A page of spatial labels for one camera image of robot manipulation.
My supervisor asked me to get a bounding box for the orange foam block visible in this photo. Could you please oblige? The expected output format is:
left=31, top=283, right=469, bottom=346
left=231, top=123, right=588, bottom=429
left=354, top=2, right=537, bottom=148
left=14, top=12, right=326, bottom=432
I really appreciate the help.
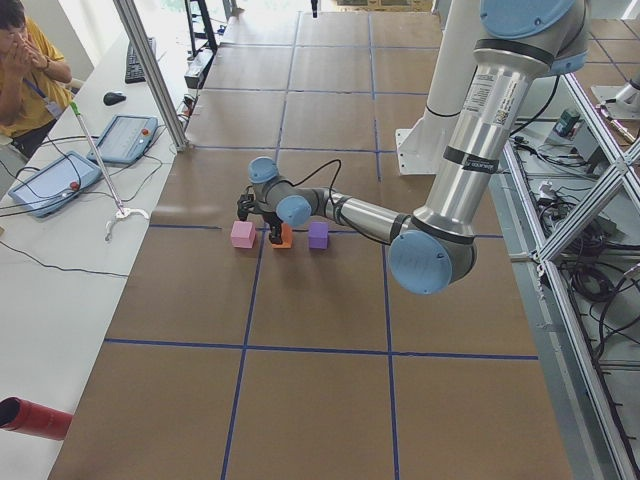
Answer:
left=271, top=223, right=293, bottom=249

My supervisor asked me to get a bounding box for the brown paper table cover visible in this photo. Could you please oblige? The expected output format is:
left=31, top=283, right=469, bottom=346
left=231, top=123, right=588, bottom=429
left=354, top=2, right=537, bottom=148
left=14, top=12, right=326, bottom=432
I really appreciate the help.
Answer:
left=51, top=12, right=572, bottom=479

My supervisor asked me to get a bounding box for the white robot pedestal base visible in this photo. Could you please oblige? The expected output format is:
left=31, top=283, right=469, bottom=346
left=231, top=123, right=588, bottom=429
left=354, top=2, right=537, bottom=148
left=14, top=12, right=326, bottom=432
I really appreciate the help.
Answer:
left=396, top=0, right=484, bottom=175

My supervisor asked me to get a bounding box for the far teach pendant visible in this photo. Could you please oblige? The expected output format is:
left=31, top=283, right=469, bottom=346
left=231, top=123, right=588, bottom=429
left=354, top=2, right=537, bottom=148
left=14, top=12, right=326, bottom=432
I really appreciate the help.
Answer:
left=96, top=114, right=159, bottom=165

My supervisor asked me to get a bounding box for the purple foam block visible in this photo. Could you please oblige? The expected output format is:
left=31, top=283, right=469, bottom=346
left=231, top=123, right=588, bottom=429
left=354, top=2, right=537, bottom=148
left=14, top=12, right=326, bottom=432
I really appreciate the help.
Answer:
left=307, top=221, right=329, bottom=250

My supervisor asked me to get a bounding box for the white grabber stick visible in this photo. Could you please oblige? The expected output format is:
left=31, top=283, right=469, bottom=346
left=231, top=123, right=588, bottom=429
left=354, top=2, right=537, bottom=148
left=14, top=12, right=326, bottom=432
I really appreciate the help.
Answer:
left=70, top=101, right=150, bottom=242

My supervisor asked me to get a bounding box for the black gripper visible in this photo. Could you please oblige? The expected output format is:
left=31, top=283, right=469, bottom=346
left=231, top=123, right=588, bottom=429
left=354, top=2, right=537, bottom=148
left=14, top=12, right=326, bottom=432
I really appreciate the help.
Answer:
left=263, top=212, right=283, bottom=245

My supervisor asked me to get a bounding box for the red bottle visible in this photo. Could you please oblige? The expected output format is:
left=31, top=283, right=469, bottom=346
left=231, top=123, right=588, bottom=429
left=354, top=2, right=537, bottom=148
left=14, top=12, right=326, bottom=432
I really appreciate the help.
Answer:
left=1, top=397, right=73, bottom=441

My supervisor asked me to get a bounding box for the teach pendant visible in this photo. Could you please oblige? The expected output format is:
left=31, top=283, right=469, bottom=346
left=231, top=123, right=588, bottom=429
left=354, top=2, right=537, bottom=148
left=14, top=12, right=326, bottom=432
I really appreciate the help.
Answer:
left=96, top=114, right=159, bottom=165
left=8, top=151, right=102, bottom=218

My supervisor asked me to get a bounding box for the black keyboard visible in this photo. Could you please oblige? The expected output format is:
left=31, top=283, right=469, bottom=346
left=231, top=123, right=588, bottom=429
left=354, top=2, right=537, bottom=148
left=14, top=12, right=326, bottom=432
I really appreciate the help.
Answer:
left=124, top=42, right=146, bottom=84

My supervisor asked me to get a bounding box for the aluminium frame post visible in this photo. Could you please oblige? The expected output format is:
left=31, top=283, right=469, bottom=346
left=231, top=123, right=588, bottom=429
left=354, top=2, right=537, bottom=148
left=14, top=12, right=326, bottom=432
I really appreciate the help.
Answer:
left=113, top=0, right=189, bottom=152

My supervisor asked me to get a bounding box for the blue tape strip left crosswise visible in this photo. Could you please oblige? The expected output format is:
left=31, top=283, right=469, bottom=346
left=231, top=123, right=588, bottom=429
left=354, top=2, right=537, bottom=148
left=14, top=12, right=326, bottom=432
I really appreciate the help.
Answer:
left=103, top=337, right=539, bottom=361

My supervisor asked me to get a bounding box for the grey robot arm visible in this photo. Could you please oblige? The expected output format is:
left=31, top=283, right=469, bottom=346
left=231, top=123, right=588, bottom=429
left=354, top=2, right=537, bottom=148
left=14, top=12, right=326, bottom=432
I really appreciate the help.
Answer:
left=238, top=1, right=590, bottom=295

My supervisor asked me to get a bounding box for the blue tape strip left lengthwise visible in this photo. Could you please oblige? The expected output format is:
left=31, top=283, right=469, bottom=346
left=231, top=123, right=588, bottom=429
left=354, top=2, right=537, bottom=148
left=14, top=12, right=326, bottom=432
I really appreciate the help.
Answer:
left=219, top=228, right=265, bottom=480

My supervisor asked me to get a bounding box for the pink foam block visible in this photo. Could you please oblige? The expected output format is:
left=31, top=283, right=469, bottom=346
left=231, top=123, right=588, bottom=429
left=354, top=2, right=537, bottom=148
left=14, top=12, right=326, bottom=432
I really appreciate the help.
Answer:
left=230, top=220, right=256, bottom=249

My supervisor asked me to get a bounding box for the black computer mouse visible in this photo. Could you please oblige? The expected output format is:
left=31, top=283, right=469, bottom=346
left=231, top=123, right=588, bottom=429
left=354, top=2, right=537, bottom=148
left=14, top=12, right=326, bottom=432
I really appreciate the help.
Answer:
left=103, top=91, right=127, bottom=106

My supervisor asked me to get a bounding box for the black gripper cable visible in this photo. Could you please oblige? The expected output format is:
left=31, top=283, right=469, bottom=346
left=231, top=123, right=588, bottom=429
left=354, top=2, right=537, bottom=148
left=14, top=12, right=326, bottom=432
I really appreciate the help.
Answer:
left=294, top=158, right=346, bottom=221

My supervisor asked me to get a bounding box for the near teach pendant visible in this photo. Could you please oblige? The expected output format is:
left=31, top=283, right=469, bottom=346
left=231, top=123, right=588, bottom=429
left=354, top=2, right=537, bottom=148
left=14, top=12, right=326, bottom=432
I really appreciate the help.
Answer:
left=8, top=151, right=102, bottom=218

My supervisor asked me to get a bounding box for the person in yellow shirt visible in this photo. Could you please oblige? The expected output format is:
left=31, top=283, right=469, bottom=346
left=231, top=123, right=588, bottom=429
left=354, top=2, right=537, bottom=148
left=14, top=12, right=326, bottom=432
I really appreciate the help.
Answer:
left=1, top=1, right=72, bottom=158

